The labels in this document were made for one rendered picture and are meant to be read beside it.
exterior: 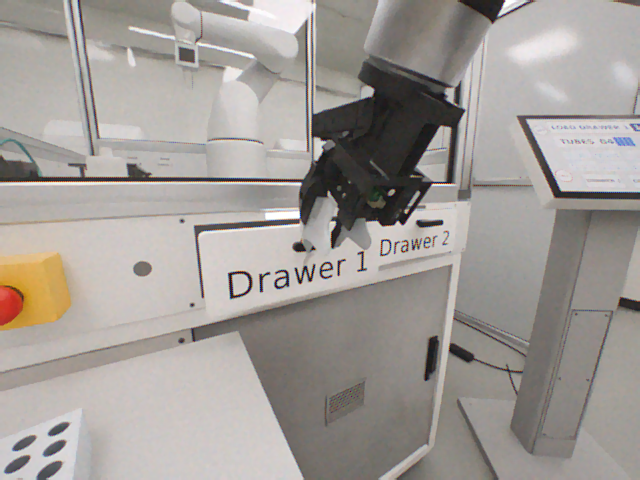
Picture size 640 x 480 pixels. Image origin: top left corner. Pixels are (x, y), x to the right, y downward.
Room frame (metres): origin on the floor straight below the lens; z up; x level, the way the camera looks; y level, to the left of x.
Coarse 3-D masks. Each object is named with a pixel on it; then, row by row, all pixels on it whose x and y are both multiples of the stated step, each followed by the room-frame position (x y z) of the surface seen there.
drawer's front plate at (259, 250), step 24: (216, 240) 0.30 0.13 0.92; (240, 240) 0.31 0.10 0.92; (264, 240) 0.32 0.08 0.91; (288, 240) 0.34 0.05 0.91; (216, 264) 0.29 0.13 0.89; (240, 264) 0.31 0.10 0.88; (264, 264) 0.32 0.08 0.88; (288, 264) 0.34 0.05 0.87; (312, 264) 0.36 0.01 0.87; (336, 264) 0.38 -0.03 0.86; (360, 264) 0.41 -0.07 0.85; (216, 288) 0.29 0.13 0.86; (240, 288) 0.31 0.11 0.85; (264, 288) 0.32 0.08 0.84; (288, 288) 0.34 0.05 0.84; (312, 288) 0.36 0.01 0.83; (216, 312) 0.29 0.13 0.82
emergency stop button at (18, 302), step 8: (0, 288) 0.20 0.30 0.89; (8, 288) 0.21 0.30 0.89; (0, 296) 0.20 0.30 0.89; (8, 296) 0.20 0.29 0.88; (16, 296) 0.21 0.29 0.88; (0, 304) 0.20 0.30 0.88; (8, 304) 0.20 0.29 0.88; (16, 304) 0.21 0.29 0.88; (0, 312) 0.20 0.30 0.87; (8, 312) 0.20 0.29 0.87; (16, 312) 0.21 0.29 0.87; (0, 320) 0.20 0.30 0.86; (8, 320) 0.20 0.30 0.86
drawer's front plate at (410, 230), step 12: (420, 216) 0.56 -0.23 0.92; (432, 216) 0.58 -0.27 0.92; (444, 216) 0.60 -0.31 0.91; (456, 216) 0.63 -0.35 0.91; (384, 228) 0.51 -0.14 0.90; (396, 228) 0.52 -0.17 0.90; (408, 228) 0.54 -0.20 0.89; (420, 228) 0.56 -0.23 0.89; (432, 228) 0.58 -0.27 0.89; (444, 228) 0.61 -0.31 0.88; (396, 240) 0.53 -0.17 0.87; (408, 240) 0.54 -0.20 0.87; (432, 240) 0.59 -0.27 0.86; (384, 252) 0.51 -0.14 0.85; (396, 252) 0.53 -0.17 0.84; (408, 252) 0.55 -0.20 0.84; (420, 252) 0.57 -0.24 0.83; (432, 252) 0.59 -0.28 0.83; (384, 264) 0.51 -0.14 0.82
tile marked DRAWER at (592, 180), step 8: (584, 176) 0.62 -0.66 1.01; (592, 176) 0.61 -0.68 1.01; (600, 176) 0.61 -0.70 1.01; (608, 176) 0.61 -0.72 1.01; (616, 176) 0.61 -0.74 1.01; (592, 184) 0.60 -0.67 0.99; (600, 184) 0.60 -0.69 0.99; (608, 184) 0.59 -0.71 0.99; (616, 184) 0.59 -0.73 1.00; (624, 184) 0.59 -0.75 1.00
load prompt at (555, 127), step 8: (552, 128) 0.73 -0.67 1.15; (560, 128) 0.73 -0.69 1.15; (568, 128) 0.73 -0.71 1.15; (576, 128) 0.72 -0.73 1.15; (584, 128) 0.72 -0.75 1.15; (592, 128) 0.72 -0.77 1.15; (600, 128) 0.72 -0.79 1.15; (608, 128) 0.71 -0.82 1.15; (616, 128) 0.71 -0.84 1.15; (624, 128) 0.71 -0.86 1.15; (632, 128) 0.71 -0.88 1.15
